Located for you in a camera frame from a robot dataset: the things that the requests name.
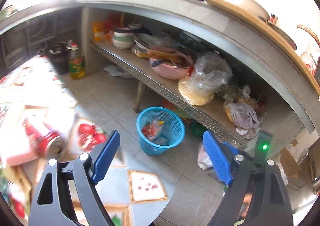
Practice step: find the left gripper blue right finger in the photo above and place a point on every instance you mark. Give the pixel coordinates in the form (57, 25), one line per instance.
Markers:
(220, 154)

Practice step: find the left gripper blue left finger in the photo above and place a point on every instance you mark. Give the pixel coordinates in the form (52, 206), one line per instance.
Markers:
(102, 156)

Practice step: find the red drink can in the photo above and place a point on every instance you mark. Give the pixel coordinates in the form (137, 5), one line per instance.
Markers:
(43, 140)

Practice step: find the red snack bag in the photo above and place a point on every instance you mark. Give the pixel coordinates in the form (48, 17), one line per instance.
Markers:
(152, 129)

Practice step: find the blue plastic trash basket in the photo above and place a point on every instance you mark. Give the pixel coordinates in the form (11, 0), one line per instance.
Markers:
(172, 134)

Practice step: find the white sack on floor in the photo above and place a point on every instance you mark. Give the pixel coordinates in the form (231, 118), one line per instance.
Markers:
(203, 159)

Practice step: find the perforated metal shelf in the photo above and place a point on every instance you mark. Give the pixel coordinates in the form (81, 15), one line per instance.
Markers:
(212, 115)

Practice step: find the purple plastic bag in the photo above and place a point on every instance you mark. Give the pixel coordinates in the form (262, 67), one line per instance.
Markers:
(244, 118)

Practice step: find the fruit pattern tablecloth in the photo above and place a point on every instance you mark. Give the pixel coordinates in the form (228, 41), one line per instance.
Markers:
(131, 193)

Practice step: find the pink sponge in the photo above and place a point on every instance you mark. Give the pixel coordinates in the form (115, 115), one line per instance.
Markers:
(17, 155)

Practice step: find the bag of yellow grain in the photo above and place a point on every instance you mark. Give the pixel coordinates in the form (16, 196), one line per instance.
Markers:
(209, 74)

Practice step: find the white rag on floor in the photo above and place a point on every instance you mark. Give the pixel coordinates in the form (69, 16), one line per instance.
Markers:
(117, 71)

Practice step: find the pink plastic basin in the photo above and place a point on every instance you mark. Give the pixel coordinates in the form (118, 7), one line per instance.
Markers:
(169, 63)

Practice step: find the cooking oil bottle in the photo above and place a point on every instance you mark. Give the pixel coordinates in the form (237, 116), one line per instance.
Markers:
(76, 61)

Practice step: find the stack of white bowls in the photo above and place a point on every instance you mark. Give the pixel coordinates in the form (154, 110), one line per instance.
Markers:
(122, 38)

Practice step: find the stack of plates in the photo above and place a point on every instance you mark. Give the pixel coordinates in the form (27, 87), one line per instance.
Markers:
(144, 42)

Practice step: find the wooden cutting board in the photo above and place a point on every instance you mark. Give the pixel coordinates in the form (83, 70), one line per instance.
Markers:
(254, 15)

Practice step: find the orange snack packet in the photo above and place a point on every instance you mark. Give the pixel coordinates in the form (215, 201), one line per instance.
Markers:
(98, 31)

